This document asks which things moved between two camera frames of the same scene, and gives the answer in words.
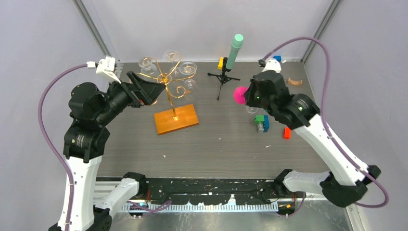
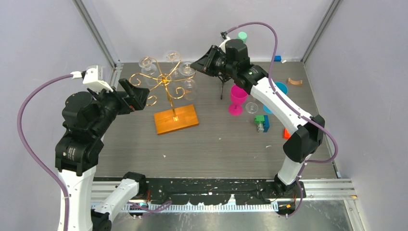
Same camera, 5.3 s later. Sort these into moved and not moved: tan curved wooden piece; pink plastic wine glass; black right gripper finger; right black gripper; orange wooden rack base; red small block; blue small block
Moved: pink plastic wine glass; black right gripper finger; right black gripper
Not moved: tan curved wooden piece; blue small block; red small block; orange wooden rack base
